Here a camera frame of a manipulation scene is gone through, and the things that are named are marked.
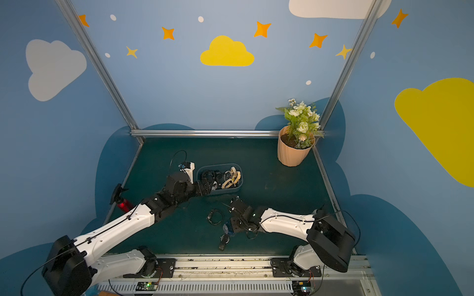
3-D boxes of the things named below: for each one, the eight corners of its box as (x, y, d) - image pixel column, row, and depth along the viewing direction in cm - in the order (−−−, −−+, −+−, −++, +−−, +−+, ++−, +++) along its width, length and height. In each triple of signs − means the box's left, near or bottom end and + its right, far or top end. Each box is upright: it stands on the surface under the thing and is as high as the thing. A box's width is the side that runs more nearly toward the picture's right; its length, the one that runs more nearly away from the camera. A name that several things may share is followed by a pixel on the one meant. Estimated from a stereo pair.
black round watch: (205, 218, 89) (204, 215, 86) (215, 209, 92) (215, 206, 90) (214, 227, 86) (214, 225, 84) (224, 217, 89) (224, 215, 87)
